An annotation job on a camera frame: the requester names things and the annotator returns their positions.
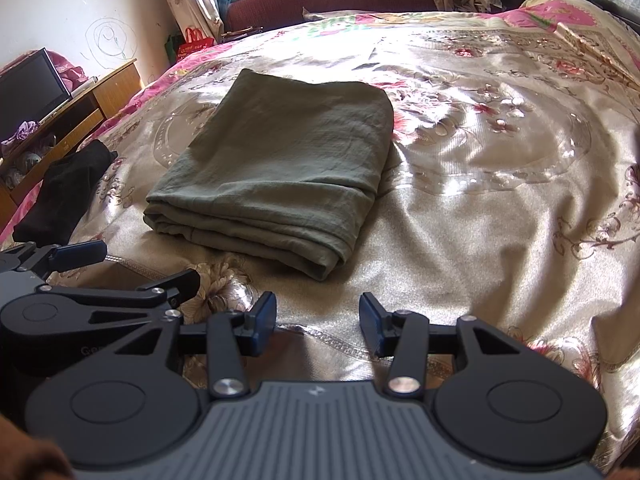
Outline floral satin bedspread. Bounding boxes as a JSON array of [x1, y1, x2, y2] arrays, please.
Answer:
[[0, 7, 640, 480]]

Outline wooden cabinet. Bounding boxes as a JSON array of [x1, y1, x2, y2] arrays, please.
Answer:
[[0, 57, 144, 222]]

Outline green pants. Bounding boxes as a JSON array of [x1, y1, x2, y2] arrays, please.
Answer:
[[142, 67, 397, 282]]

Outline red bag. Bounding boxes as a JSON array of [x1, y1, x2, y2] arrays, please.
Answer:
[[177, 27, 217, 62]]

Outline black cloth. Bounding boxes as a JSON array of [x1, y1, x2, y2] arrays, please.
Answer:
[[12, 139, 119, 246]]

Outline green bag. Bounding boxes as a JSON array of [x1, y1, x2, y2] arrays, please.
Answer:
[[164, 34, 186, 64]]

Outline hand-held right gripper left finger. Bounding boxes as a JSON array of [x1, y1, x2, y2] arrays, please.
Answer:
[[110, 291, 277, 399]]

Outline pink cloth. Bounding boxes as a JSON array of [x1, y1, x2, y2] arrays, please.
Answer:
[[50, 51, 92, 97]]

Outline black monitor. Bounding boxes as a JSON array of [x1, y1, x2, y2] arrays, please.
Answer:
[[0, 47, 74, 142]]

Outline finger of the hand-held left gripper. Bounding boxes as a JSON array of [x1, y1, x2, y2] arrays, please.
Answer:
[[37, 269, 201, 325], [0, 240, 108, 281]]

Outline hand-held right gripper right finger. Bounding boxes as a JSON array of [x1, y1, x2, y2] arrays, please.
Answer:
[[359, 291, 531, 397]]

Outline floral pillow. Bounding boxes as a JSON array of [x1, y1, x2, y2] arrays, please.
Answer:
[[520, 0, 640, 63]]

